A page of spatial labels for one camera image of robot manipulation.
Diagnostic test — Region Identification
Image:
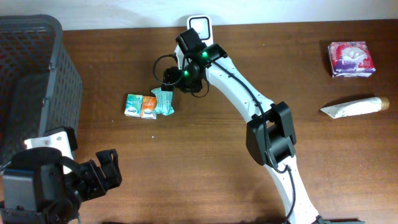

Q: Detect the teal small tissue pack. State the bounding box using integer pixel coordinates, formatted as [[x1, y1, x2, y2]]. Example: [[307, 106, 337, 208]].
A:
[[124, 94, 143, 117]]

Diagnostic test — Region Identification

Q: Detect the grey plastic basket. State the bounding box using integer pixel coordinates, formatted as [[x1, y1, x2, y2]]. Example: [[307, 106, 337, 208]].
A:
[[1, 14, 83, 165]]

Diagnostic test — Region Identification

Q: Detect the orange small tissue pack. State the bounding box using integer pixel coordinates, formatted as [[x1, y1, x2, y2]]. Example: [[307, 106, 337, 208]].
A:
[[141, 96, 157, 119]]

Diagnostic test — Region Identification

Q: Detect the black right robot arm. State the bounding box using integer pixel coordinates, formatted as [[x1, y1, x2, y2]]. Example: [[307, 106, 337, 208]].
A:
[[162, 29, 321, 223]]

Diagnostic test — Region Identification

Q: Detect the red purple tissue pack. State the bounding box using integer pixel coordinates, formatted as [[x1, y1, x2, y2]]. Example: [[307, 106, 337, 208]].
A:
[[328, 41, 376, 78]]

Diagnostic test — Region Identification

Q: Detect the white cream tube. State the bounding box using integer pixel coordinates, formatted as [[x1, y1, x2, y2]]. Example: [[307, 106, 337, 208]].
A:
[[320, 97, 390, 119]]

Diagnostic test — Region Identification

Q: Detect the green wipes pack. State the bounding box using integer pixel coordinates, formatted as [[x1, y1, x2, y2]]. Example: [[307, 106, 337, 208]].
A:
[[151, 87, 174, 116]]

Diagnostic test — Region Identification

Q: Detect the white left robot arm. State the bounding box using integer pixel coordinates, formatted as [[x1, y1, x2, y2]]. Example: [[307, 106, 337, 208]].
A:
[[1, 127, 123, 224]]

